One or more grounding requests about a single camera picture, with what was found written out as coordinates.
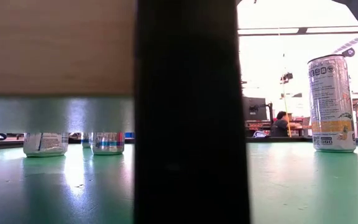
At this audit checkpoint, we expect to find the silver blue energy drink can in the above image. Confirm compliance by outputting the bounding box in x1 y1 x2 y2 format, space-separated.
91 132 126 156
80 133 93 149

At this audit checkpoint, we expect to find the black shelf support bar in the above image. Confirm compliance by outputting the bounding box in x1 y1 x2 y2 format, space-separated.
134 0 251 224

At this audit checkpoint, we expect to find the wooden shelf board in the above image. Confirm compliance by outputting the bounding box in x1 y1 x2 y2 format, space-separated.
0 0 136 134

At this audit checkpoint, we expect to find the yellow pole stand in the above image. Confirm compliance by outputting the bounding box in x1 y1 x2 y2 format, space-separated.
282 52 293 138

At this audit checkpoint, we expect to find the green table mat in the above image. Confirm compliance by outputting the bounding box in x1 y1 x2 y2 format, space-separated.
0 141 358 224

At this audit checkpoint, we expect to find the white Celsius can orange band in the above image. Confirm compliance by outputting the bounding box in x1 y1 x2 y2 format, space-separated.
307 54 357 154

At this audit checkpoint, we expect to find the person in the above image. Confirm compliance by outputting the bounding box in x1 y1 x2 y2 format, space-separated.
268 111 303 138

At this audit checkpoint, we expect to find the white Celsius can black lid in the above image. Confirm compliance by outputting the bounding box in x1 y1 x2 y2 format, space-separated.
22 133 70 158

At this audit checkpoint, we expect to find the black monitor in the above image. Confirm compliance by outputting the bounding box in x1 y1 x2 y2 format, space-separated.
242 96 269 122

